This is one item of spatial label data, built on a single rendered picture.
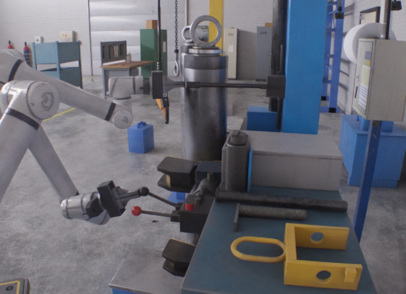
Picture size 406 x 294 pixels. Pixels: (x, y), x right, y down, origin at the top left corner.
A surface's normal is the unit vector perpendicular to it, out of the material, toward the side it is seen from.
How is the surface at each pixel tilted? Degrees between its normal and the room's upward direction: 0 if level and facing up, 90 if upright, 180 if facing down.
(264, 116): 90
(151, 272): 0
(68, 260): 0
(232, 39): 90
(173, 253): 0
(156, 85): 90
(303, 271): 90
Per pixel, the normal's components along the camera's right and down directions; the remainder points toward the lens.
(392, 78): -0.18, 0.27
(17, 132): 0.67, -0.07
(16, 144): 0.83, 0.07
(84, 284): 0.01, -0.96
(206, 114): 0.04, 0.27
